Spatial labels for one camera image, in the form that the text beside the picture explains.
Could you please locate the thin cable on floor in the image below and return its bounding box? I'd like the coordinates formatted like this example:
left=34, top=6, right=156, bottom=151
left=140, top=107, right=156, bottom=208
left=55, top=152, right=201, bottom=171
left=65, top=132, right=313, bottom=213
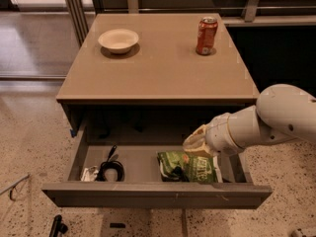
left=0, top=173, right=32, bottom=201

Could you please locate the crumpled white wrapper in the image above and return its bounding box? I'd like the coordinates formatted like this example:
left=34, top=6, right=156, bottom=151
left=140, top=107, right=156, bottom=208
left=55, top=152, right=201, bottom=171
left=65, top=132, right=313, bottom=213
left=81, top=166, right=99, bottom=182

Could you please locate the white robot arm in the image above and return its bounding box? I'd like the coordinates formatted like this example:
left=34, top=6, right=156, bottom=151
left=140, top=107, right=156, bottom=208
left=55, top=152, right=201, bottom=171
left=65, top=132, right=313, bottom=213
left=183, top=84, right=316, bottom=156

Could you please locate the white paper bowl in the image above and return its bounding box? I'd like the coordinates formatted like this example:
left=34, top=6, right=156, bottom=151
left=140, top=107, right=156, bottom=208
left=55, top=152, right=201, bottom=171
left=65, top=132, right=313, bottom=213
left=98, top=29, right=139, bottom=54

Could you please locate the green jalapeno chip bag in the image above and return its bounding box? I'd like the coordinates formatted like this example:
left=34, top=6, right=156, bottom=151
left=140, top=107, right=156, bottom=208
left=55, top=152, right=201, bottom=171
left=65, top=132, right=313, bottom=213
left=157, top=151, right=223, bottom=184

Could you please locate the metal railing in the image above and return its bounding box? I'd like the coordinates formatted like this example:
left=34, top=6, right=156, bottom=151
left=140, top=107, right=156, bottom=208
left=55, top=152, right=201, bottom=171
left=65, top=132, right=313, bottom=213
left=93, top=0, right=316, bottom=27

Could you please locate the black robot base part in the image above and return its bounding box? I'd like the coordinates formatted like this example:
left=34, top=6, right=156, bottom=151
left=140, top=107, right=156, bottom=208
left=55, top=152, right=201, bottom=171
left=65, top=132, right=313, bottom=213
left=49, top=214, right=68, bottom=237

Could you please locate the open grey top drawer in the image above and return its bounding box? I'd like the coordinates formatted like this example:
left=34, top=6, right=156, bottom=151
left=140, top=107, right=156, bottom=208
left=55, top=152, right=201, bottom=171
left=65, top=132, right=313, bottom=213
left=41, top=120, right=272, bottom=209

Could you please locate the coiled black cable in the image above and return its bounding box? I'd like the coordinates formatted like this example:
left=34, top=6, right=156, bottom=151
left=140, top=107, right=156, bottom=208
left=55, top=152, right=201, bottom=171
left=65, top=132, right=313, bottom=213
left=95, top=144, right=125, bottom=183

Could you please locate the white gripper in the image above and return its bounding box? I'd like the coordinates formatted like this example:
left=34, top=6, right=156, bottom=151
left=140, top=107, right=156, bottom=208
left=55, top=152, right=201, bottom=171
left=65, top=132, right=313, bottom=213
left=183, top=113, right=244, bottom=157

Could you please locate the orange soda can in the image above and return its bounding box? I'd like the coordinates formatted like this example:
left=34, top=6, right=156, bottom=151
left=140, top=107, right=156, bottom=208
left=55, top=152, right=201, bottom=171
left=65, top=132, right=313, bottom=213
left=196, top=17, right=218, bottom=55

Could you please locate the metal window frame post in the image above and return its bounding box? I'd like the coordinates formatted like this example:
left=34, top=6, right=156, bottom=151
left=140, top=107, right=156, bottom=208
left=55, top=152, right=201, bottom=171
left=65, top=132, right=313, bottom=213
left=65, top=0, right=88, bottom=46

